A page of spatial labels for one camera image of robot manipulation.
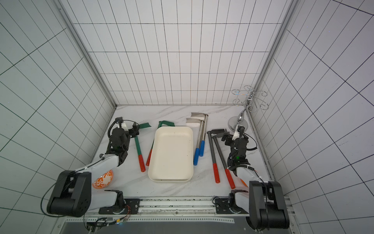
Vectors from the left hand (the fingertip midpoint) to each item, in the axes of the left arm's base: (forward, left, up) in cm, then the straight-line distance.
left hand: (128, 125), depth 89 cm
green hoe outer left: (-17, -8, -13) cm, 22 cm away
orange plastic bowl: (-36, -60, +12) cm, 71 cm away
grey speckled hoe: (-21, -54, -13) cm, 60 cm away
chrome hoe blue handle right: (+18, -49, -14) cm, 54 cm away
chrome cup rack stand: (+10, -75, +10) cm, 77 cm away
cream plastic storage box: (-16, -27, -13) cm, 34 cm away
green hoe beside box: (+12, -17, -14) cm, 25 cm away
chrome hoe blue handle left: (+13, -40, -14) cm, 44 cm away
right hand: (-3, -66, +1) cm, 66 cm away
